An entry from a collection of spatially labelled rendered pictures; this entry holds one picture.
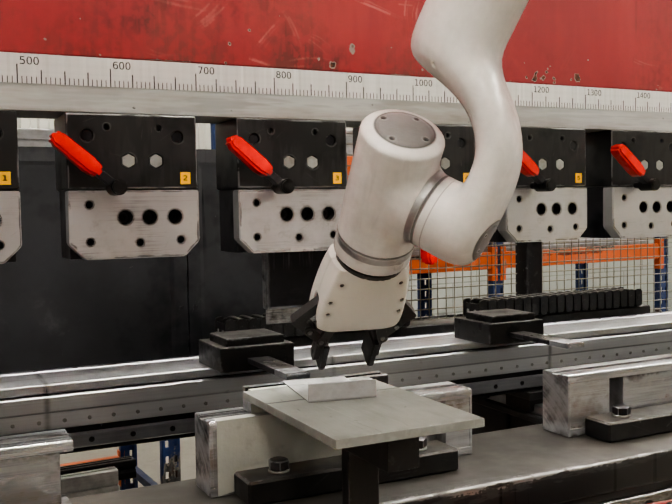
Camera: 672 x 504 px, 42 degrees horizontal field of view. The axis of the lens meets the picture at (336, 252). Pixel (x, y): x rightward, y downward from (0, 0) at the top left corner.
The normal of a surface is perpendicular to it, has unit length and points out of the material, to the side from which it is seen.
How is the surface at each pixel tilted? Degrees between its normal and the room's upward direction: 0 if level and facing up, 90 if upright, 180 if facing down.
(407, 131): 40
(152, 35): 90
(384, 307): 132
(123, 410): 90
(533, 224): 90
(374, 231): 124
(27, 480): 90
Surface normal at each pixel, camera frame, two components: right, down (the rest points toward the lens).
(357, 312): 0.21, 0.72
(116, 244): 0.44, 0.04
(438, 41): -0.53, 0.10
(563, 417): -0.90, 0.04
